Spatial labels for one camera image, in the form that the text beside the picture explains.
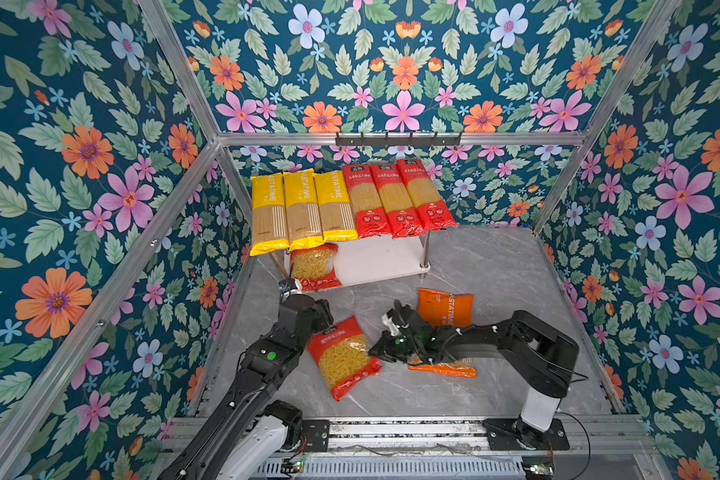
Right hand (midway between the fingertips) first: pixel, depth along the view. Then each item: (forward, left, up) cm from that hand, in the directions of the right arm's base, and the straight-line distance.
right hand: (366, 352), depth 83 cm
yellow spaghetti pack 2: (+17, +13, +33) cm, 39 cm away
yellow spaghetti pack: (+19, +22, +32) cm, 43 cm away
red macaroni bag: (+26, +17, +6) cm, 32 cm away
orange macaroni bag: (+13, -26, +1) cm, 29 cm away
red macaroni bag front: (-1, +7, 0) cm, 7 cm away
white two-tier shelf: (+29, +2, +5) cm, 29 cm away
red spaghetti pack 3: (+25, -16, +33) cm, 44 cm away
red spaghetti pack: (+26, -1, +33) cm, 42 cm away
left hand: (+7, +10, +16) cm, 20 cm away
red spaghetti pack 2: (+27, -9, +32) cm, 43 cm away
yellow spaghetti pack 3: (+21, +6, +32) cm, 39 cm away
